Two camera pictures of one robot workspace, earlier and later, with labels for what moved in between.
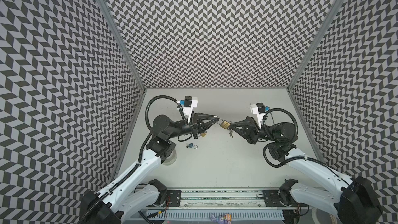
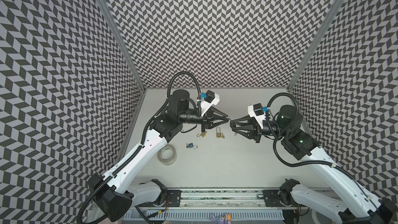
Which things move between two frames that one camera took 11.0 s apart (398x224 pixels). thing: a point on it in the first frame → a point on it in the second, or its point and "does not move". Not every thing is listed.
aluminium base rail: (223, 198) does not move
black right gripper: (252, 129) does not move
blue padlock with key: (191, 145) does not move
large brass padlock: (225, 124) → (218, 135)
